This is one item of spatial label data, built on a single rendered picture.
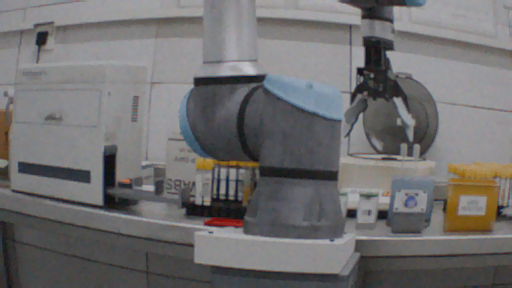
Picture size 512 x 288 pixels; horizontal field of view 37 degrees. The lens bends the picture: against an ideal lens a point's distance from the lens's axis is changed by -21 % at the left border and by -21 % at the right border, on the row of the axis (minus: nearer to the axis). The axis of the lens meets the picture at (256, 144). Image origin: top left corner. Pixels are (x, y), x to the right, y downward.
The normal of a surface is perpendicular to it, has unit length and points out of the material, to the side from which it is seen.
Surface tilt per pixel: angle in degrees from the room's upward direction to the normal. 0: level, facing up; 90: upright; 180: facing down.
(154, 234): 90
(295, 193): 68
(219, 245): 90
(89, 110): 90
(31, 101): 90
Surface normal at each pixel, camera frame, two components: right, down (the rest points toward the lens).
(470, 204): -0.22, 0.04
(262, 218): -0.62, -0.37
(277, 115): -0.63, -0.07
